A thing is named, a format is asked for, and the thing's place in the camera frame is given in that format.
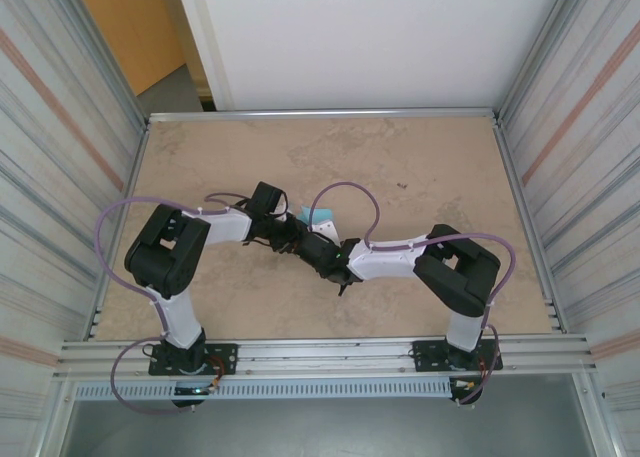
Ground aluminium table side rail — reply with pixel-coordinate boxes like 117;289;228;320
88;121;151;341
493;119;569;334

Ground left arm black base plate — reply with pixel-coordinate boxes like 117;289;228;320
148;342;239;378

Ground aluminium frame corner post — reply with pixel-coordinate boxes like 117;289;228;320
497;0;601;128
39;0;151;128

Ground aluminium crossbar of table frame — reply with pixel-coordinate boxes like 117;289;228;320
146;107;501;124

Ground grey slotted cable duct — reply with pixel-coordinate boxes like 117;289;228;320
73;379;454;402

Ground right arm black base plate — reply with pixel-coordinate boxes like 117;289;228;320
409;337;501;376

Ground long aluminium mounting rail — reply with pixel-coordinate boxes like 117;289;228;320
56;332;600;381

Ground orange wooden door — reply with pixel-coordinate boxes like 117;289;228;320
69;0;207;98

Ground small circuit board green light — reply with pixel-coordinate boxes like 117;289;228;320
172;384;216;399

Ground light blue paper sheet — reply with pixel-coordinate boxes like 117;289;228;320
295;204;335;228

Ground white door frame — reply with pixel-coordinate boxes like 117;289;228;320
172;0;236;112

